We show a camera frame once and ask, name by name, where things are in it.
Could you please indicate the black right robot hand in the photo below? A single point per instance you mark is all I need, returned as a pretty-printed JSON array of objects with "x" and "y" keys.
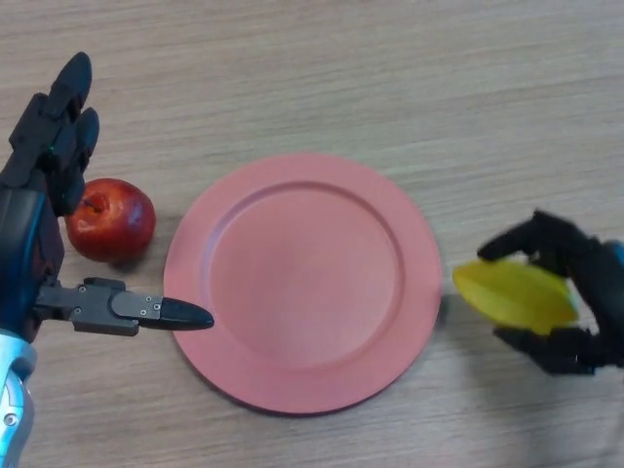
[{"x": 602, "y": 287}]

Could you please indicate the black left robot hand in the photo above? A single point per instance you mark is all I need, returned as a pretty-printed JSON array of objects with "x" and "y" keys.
[{"x": 39, "y": 156}]

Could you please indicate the yellow starfruit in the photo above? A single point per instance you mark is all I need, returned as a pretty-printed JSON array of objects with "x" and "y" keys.
[{"x": 517, "y": 297}]

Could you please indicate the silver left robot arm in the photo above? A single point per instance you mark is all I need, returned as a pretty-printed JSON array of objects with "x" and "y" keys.
[{"x": 14, "y": 400}]

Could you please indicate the pink round plate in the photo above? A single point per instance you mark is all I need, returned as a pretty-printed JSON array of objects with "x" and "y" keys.
[{"x": 302, "y": 287}]

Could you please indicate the red apple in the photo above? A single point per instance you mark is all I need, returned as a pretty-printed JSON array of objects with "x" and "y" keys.
[{"x": 114, "y": 222}]

